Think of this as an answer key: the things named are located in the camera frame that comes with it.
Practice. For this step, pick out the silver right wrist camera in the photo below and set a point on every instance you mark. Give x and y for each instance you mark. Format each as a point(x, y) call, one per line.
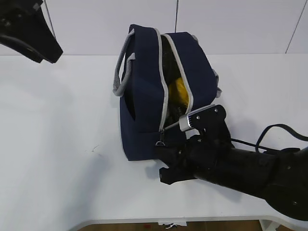
point(204, 118)

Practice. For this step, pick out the white table leg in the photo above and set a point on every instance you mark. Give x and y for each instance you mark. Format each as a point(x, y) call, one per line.
point(268, 225)

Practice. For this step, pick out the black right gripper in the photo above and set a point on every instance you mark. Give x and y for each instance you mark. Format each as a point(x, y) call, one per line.
point(208, 156)

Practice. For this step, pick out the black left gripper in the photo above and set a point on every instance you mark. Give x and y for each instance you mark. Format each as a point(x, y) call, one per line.
point(29, 33)

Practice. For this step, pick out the white paper under table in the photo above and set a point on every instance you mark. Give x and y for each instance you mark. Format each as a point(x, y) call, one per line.
point(172, 224)

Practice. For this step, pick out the navy blue lunch bag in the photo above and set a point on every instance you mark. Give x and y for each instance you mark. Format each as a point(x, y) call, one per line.
point(147, 68)

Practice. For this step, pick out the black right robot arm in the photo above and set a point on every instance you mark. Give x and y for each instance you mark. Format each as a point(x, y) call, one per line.
point(279, 177)

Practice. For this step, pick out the yellow pear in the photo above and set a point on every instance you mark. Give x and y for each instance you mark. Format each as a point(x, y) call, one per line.
point(178, 94)

